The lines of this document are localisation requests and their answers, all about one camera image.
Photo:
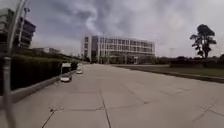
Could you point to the large white glass-fronted building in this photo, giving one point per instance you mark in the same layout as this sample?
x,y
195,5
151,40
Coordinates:
x,y
116,48

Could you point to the grey concrete slab pavement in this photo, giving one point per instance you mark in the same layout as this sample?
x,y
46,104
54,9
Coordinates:
x,y
140,100

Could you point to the low pale building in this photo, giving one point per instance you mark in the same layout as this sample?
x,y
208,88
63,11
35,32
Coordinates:
x,y
48,50

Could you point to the row of dark bushes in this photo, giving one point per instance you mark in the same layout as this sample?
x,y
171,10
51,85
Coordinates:
x,y
186,62

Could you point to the dark green hedge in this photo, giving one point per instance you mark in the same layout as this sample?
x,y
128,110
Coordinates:
x,y
33,70

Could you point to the grass strip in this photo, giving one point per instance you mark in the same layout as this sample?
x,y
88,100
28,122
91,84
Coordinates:
x,y
200,71

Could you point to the grey concrete kerb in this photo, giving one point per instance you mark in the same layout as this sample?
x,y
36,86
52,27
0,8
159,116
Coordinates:
x,y
200,78

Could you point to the dark multi-storey building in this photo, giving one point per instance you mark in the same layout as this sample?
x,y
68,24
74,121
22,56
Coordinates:
x,y
28,31

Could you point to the tall dark tree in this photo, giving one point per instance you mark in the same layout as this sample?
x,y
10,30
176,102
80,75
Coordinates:
x,y
203,38

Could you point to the street lamp pole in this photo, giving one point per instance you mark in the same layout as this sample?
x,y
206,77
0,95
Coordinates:
x,y
22,28

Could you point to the thin grey pole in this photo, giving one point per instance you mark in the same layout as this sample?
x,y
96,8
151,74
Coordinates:
x,y
6,83

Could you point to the low concrete kerb wall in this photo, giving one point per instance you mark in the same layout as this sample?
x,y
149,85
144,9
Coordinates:
x,y
33,88

